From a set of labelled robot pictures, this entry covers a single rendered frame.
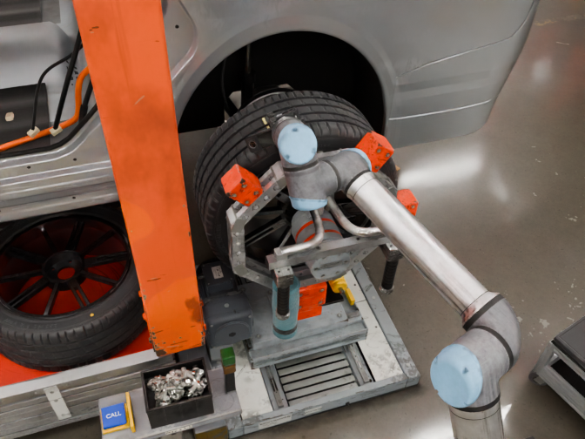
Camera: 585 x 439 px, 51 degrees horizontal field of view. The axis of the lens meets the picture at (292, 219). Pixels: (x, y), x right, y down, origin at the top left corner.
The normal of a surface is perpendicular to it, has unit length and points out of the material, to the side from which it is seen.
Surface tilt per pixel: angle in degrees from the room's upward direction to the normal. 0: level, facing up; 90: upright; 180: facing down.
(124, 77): 90
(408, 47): 90
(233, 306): 0
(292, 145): 58
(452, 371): 79
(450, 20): 90
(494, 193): 0
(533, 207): 0
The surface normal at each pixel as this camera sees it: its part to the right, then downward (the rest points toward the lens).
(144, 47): 0.31, 0.68
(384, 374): 0.03, -0.70
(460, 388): -0.79, 0.25
